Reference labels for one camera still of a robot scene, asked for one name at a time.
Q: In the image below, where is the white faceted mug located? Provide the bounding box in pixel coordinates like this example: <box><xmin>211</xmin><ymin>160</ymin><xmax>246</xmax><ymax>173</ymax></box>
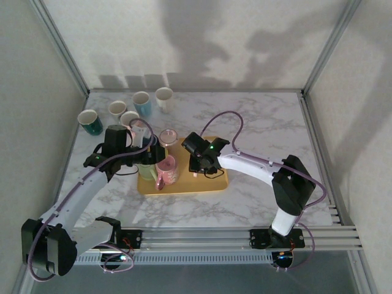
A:
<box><xmin>154</xmin><ymin>86</ymin><xmax>175</xmax><ymax>114</ymax></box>

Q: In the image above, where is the yellow plastic tray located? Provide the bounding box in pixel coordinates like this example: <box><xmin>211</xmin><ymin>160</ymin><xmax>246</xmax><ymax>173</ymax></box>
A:
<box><xmin>136</xmin><ymin>136</ymin><xmax>230</xmax><ymax>196</ymax></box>

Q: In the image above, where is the light green mug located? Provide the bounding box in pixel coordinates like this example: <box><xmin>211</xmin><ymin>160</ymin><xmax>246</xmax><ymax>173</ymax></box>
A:
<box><xmin>137</xmin><ymin>162</ymin><xmax>159</xmax><ymax>182</ymax></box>

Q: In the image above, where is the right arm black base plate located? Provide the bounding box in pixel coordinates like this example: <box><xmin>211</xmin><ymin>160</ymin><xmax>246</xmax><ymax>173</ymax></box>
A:
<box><xmin>249</xmin><ymin>228</ymin><xmax>306</xmax><ymax>249</ymax></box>

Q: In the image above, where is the grey mug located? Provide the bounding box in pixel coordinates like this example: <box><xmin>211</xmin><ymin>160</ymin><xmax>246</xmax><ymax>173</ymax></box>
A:
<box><xmin>108</xmin><ymin>100</ymin><xmax>129</xmax><ymax>123</ymax></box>

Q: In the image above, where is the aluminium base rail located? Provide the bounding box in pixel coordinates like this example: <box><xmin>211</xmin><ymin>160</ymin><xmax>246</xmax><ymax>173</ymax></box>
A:
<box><xmin>70</xmin><ymin>225</ymin><xmax>364</xmax><ymax>254</ymax></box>

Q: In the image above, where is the slotted grey cable duct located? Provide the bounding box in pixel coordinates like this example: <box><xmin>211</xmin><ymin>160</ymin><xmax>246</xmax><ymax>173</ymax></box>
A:
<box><xmin>73</xmin><ymin>252</ymin><xmax>275</xmax><ymax>266</ymax></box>

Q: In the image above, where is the aluminium table edge rail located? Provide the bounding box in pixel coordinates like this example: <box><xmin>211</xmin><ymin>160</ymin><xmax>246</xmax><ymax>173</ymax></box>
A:
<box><xmin>87</xmin><ymin>88</ymin><xmax>304</xmax><ymax>94</ymax></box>

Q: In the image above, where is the aluminium upright post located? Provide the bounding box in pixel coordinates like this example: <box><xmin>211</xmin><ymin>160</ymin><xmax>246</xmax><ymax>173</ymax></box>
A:
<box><xmin>29</xmin><ymin>0</ymin><xmax>90</xmax><ymax>96</ymax></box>
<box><xmin>302</xmin><ymin>0</ymin><xmax>363</xmax><ymax>96</ymax></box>

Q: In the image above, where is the pale pink mug purple interior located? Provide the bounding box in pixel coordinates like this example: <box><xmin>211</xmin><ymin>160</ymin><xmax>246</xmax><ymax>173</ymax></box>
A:
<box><xmin>158</xmin><ymin>129</ymin><xmax>180</xmax><ymax>153</ymax></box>

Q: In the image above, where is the light blue mug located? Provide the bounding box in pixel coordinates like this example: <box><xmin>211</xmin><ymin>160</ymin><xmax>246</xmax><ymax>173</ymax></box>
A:
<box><xmin>132</xmin><ymin>91</ymin><xmax>153</xmax><ymax>117</ymax></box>

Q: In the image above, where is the aluminium side rail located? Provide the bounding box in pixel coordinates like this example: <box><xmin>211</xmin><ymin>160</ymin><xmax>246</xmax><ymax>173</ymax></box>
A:
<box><xmin>298</xmin><ymin>91</ymin><xmax>362</xmax><ymax>229</ymax></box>

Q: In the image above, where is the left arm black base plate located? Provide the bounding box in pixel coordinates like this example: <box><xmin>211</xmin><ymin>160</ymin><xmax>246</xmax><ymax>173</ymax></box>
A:
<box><xmin>113</xmin><ymin>228</ymin><xmax>144</xmax><ymax>249</ymax></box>

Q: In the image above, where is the pink floral mug red interior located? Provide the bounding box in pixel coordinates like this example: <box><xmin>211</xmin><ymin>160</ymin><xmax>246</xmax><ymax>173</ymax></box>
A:
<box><xmin>155</xmin><ymin>154</ymin><xmax>180</xmax><ymax>191</ymax></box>

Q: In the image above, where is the teal patterned mug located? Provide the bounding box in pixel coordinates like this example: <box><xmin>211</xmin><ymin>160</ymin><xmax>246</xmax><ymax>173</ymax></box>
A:
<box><xmin>77</xmin><ymin>109</ymin><xmax>104</xmax><ymax>136</ymax></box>

